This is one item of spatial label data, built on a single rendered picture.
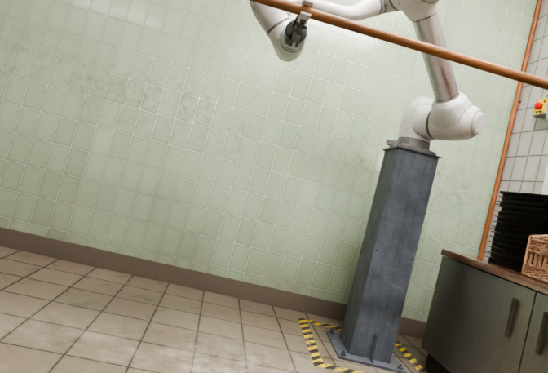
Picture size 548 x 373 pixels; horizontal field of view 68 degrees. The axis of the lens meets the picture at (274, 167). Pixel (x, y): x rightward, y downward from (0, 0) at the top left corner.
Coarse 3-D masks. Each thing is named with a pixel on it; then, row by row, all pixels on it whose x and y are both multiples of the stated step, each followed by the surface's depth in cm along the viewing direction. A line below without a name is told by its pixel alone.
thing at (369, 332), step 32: (384, 160) 209; (416, 160) 193; (384, 192) 196; (416, 192) 192; (384, 224) 191; (416, 224) 192; (384, 256) 190; (352, 288) 207; (384, 288) 190; (352, 320) 195; (384, 320) 190; (352, 352) 188; (384, 352) 189
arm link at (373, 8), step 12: (288, 0) 150; (300, 0) 155; (312, 0) 157; (324, 0) 160; (360, 0) 168; (372, 0) 168; (264, 12) 147; (276, 12) 146; (288, 12) 150; (336, 12) 162; (348, 12) 163; (360, 12) 166; (372, 12) 169; (264, 24) 149
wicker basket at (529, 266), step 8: (528, 240) 154; (536, 240) 151; (544, 240) 147; (528, 248) 153; (536, 248) 150; (544, 248) 147; (528, 256) 154; (536, 256) 149; (544, 256) 154; (528, 264) 151; (536, 264) 154; (544, 264) 145; (528, 272) 150; (536, 272) 147; (544, 272) 144; (544, 280) 142
